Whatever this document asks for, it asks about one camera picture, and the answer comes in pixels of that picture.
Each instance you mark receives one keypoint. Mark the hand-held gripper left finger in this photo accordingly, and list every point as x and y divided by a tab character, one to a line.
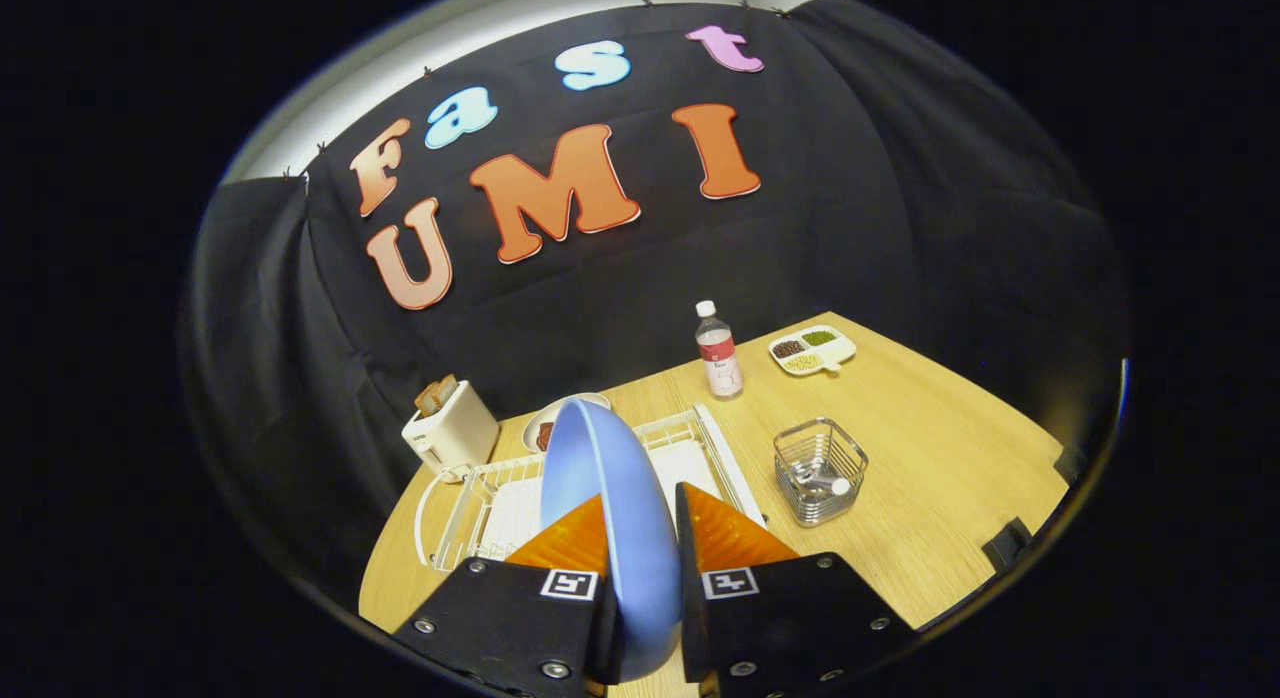
520	618

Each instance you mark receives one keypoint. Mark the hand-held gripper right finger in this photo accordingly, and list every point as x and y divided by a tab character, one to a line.
770	618

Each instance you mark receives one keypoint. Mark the white spoon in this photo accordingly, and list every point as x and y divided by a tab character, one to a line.
840	486

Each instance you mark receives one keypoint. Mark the blue plate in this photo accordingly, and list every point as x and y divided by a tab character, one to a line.
620	498

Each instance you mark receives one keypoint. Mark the small white plate with food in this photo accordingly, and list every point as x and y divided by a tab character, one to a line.
537	428

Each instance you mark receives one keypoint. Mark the white divided dish with beans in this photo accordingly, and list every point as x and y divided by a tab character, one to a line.
836	350

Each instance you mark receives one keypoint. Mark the white toaster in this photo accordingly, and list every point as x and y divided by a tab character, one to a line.
455	433

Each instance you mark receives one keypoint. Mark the toast slices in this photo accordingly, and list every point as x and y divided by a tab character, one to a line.
436	395

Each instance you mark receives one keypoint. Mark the black table clamp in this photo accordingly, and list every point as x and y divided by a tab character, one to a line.
1008	544
1072	466

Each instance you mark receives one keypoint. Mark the clear plastic bottle red label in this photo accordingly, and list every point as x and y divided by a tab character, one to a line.
720	363

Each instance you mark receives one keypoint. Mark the black backdrop cloth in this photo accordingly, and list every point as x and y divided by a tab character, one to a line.
900	228

